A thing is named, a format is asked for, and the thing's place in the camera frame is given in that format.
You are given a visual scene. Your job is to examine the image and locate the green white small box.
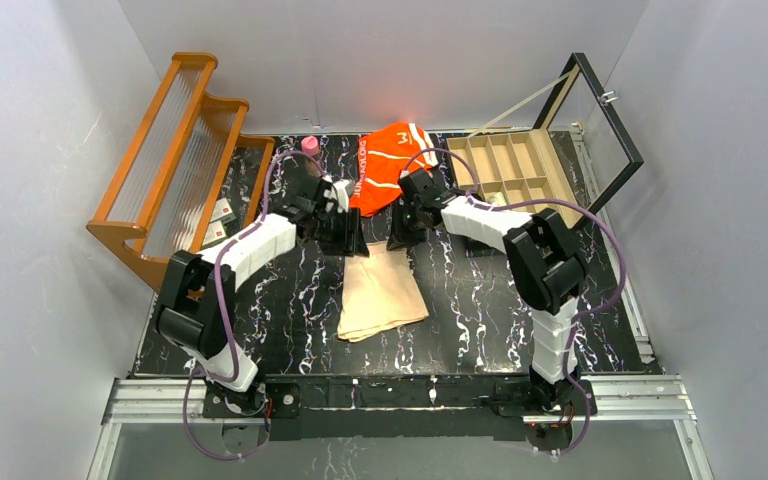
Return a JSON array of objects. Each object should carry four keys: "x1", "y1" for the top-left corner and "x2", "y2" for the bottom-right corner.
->
[{"x1": 210, "y1": 198, "x2": 237, "y2": 224}]

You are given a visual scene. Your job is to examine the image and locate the pink capped bottle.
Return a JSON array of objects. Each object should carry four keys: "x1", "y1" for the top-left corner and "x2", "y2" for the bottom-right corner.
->
[{"x1": 300, "y1": 135, "x2": 321, "y2": 159}]

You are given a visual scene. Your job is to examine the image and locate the orange boxer underwear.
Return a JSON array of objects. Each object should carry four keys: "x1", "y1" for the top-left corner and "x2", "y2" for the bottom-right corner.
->
[{"x1": 350, "y1": 122, "x2": 434, "y2": 218}]

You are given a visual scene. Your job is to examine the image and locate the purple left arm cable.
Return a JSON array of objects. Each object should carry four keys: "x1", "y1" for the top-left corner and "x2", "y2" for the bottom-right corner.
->
[{"x1": 181, "y1": 149, "x2": 332, "y2": 463}]

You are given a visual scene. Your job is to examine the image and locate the rolled cream underwear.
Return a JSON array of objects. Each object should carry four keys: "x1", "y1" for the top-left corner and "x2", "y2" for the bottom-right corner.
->
[{"x1": 486, "y1": 192, "x2": 508, "y2": 207}]

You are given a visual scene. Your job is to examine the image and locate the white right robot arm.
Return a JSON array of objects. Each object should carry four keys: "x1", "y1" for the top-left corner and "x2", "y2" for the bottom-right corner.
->
[{"x1": 387, "y1": 170, "x2": 587, "y2": 386}]

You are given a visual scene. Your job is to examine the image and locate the orange wooden shelf rack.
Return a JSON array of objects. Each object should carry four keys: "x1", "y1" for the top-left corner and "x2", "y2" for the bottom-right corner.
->
[{"x1": 86, "y1": 52, "x2": 275, "y2": 291}]

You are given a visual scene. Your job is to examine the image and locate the black compartment storage box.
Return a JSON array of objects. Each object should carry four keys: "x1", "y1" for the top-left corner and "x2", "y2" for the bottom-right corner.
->
[{"x1": 446, "y1": 52, "x2": 644, "y2": 214}]

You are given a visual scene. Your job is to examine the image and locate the beige boxer underwear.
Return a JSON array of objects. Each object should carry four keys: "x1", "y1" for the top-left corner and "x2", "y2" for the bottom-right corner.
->
[{"x1": 337, "y1": 242, "x2": 429, "y2": 342}]

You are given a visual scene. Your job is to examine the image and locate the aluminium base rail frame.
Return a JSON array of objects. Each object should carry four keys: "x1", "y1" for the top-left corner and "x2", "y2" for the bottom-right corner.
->
[{"x1": 89, "y1": 129, "x2": 717, "y2": 480}]

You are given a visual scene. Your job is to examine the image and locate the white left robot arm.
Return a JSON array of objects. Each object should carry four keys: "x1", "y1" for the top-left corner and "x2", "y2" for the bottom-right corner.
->
[{"x1": 152, "y1": 175, "x2": 369, "y2": 392}]

